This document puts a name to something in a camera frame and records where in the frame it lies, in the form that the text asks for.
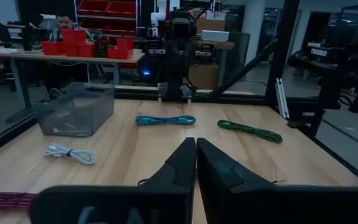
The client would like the green braided USB cable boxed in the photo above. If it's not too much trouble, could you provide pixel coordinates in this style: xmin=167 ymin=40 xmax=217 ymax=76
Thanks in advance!
xmin=217 ymin=119 xmax=283 ymax=144

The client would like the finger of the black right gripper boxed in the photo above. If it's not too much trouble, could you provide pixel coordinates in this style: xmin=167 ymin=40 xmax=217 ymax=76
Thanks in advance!
xmin=165 ymin=42 xmax=181 ymax=82
xmin=180 ymin=42 xmax=197 ymax=82

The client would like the black computer with blue light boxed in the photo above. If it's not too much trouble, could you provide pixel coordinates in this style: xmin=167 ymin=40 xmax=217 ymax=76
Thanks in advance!
xmin=137 ymin=57 xmax=163 ymax=85

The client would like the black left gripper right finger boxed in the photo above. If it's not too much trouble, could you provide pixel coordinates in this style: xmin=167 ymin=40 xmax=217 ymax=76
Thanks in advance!
xmin=196 ymin=138 xmax=358 ymax=224

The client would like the clear grey plastic bin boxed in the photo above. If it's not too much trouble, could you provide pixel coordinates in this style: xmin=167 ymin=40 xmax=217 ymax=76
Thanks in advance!
xmin=31 ymin=82 xmax=115 ymax=138

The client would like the brown cardboard box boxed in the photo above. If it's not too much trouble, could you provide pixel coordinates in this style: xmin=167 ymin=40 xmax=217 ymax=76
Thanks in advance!
xmin=194 ymin=9 xmax=227 ymax=34
xmin=188 ymin=63 xmax=221 ymax=91

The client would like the wooden desk with grey legs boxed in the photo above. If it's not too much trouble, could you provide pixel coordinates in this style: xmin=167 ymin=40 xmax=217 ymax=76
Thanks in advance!
xmin=0 ymin=49 xmax=145 ymax=124

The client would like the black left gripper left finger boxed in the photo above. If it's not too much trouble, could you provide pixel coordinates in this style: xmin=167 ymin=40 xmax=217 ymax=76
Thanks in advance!
xmin=29 ymin=137 xmax=197 ymax=224

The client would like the white USB cable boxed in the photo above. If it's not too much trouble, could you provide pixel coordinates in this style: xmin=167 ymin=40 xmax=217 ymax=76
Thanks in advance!
xmin=44 ymin=142 xmax=98 ymax=166

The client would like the teal braided USB cable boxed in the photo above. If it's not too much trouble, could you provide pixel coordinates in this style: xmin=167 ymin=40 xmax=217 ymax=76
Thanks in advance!
xmin=135 ymin=115 xmax=197 ymax=126

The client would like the metal shelf rack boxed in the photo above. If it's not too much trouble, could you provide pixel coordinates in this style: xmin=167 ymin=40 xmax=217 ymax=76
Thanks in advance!
xmin=75 ymin=0 xmax=140 ymax=37

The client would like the white box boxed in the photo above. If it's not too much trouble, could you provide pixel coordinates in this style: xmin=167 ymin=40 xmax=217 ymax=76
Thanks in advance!
xmin=201 ymin=29 xmax=230 ymax=42

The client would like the large red storage bin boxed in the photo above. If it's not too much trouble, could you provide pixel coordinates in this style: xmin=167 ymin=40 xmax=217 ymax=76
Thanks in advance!
xmin=106 ymin=1 xmax=137 ymax=18
xmin=76 ymin=0 xmax=110 ymax=16
xmin=78 ymin=17 xmax=137 ymax=35

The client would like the black aluminium table frame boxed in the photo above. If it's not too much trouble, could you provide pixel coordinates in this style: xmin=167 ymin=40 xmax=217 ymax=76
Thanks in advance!
xmin=0 ymin=0 xmax=358 ymax=187

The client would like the white mounting bracket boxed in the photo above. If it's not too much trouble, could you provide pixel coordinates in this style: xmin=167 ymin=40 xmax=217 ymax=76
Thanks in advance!
xmin=275 ymin=77 xmax=290 ymax=119

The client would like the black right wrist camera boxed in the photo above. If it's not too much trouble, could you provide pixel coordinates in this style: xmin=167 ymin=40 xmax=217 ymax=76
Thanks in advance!
xmin=170 ymin=14 xmax=196 ymax=41

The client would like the red plastic bin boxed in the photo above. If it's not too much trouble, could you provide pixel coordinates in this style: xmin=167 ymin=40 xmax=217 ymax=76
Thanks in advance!
xmin=63 ymin=43 xmax=80 ymax=58
xmin=116 ymin=37 xmax=134 ymax=50
xmin=60 ymin=29 xmax=87 ymax=44
xmin=107 ymin=46 xmax=134 ymax=60
xmin=41 ymin=40 xmax=63 ymax=57
xmin=78 ymin=42 xmax=96 ymax=58

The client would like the maroon cable tie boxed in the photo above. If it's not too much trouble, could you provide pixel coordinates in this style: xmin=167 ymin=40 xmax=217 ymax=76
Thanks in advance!
xmin=0 ymin=191 xmax=39 ymax=210

